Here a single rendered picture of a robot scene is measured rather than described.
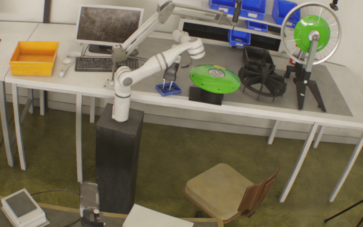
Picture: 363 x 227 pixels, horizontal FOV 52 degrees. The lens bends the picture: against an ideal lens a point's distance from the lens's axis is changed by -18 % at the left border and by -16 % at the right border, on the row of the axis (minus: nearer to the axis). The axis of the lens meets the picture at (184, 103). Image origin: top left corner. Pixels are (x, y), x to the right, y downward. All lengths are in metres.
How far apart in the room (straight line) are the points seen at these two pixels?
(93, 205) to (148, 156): 2.22
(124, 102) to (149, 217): 0.86
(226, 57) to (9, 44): 1.73
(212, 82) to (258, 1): 1.09
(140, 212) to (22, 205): 0.55
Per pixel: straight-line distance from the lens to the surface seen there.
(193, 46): 2.43
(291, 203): 3.58
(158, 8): 2.56
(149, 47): 3.24
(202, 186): 2.58
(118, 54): 2.61
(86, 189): 1.52
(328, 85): 3.44
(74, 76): 2.82
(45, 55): 3.08
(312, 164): 4.06
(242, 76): 2.94
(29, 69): 2.83
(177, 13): 2.61
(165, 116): 3.96
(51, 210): 1.85
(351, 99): 3.41
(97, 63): 2.93
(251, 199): 2.35
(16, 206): 1.77
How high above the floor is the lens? 2.40
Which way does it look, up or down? 34 degrees down
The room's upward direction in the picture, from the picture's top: 11 degrees clockwise
